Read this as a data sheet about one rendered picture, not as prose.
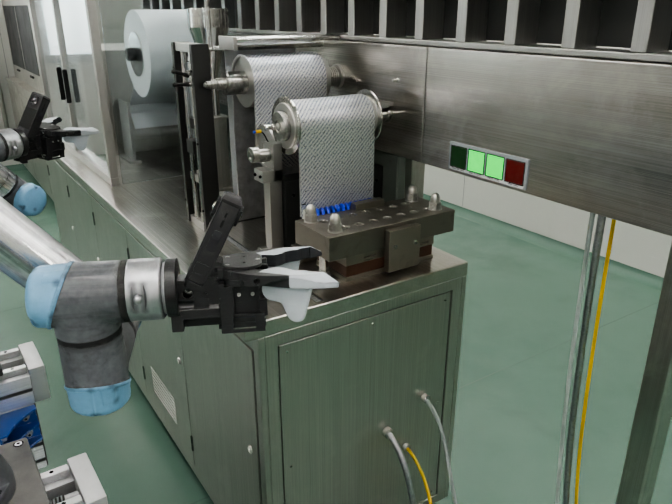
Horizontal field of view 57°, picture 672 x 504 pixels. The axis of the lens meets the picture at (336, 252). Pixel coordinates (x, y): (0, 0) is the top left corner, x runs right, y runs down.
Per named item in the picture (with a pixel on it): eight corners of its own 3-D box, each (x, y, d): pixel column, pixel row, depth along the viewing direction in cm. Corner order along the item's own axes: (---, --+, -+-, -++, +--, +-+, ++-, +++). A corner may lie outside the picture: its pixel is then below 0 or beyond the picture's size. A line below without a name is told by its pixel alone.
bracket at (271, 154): (256, 251, 172) (250, 142, 161) (276, 247, 175) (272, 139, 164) (264, 257, 168) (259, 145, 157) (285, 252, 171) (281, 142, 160)
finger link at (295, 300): (340, 322, 71) (272, 312, 75) (339, 273, 70) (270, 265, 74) (327, 331, 68) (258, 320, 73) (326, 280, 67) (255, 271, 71)
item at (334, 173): (300, 216, 162) (298, 147, 155) (372, 202, 174) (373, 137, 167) (301, 217, 162) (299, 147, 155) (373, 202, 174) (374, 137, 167)
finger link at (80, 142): (100, 148, 169) (63, 148, 165) (99, 127, 167) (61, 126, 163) (101, 151, 167) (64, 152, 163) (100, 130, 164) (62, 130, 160)
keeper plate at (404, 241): (383, 270, 157) (385, 229, 153) (413, 262, 162) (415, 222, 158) (389, 273, 155) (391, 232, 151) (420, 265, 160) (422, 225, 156)
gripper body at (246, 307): (268, 310, 81) (174, 316, 79) (265, 246, 79) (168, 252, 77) (271, 331, 74) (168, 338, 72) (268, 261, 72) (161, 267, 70)
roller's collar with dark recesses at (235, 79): (220, 94, 175) (218, 70, 173) (239, 92, 178) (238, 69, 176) (229, 96, 170) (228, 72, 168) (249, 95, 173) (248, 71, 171)
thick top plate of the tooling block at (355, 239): (295, 242, 159) (294, 220, 156) (414, 215, 179) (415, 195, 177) (329, 262, 146) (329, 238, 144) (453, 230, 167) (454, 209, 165)
